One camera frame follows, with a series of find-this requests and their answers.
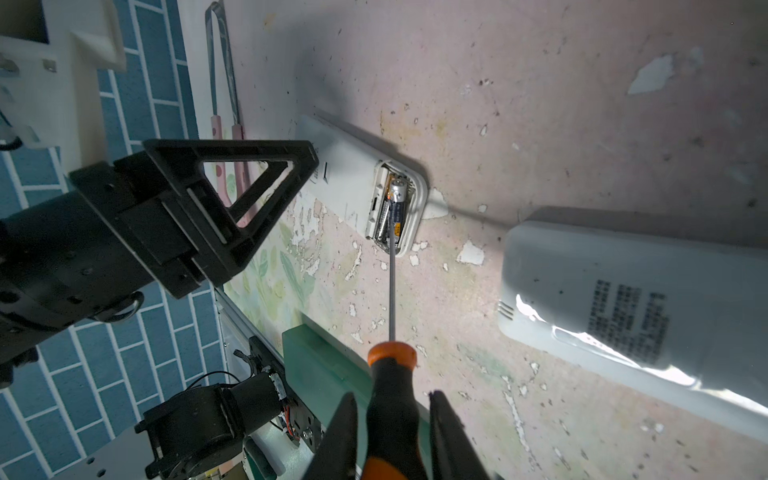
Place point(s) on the navy silver AAA battery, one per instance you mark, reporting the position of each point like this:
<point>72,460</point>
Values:
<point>395,213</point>

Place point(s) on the pink handled scraper tool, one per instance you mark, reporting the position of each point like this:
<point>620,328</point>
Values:
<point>234,178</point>

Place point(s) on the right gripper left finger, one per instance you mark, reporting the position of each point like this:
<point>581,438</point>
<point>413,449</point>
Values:
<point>336,456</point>

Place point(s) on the dark green rectangular case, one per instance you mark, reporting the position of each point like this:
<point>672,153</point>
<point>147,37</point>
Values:
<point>321,370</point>

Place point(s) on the white remote control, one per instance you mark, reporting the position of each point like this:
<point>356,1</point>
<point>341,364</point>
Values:
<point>682,321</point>

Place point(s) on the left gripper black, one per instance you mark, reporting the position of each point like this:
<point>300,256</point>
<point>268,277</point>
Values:
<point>87,254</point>

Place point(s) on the black gold AAA battery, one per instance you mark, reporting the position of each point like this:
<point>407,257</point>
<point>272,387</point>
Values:
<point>382,225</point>

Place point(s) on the orange black screwdriver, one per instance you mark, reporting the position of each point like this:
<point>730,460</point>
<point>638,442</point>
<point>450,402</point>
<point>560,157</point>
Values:
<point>393,415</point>

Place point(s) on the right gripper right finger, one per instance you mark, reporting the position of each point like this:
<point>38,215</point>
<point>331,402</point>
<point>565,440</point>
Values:
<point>453,456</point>

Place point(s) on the grey remote with teal buttons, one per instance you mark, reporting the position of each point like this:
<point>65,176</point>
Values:
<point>350,180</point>

